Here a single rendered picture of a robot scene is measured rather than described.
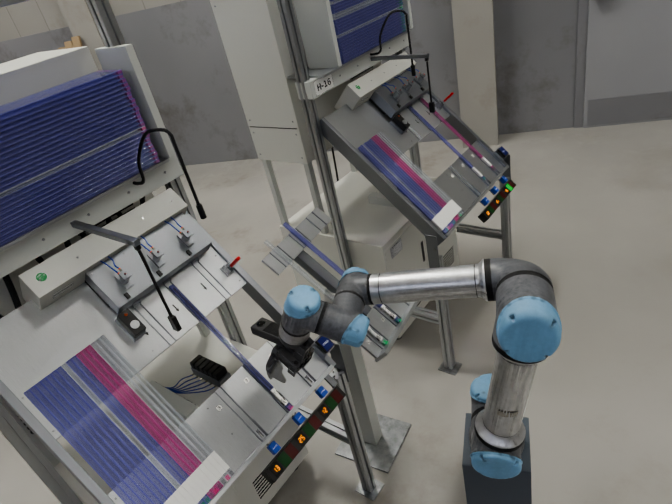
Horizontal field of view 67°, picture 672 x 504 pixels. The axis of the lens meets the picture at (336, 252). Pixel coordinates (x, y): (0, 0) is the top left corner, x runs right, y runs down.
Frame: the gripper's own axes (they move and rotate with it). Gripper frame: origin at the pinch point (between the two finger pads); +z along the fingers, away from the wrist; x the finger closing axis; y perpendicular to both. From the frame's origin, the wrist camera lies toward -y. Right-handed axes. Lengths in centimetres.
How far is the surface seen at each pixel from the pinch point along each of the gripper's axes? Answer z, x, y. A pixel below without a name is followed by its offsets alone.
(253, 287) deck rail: 7.2, 18.9, -25.3
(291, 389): 16.0, 4.7, 4.0
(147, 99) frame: -36, 20, -71
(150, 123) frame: -28, 20, -70
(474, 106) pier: 95, 342, -60
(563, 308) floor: 64, 155, 70
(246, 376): 12.8, -2.5, -7.7
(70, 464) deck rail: 8, -48, -21
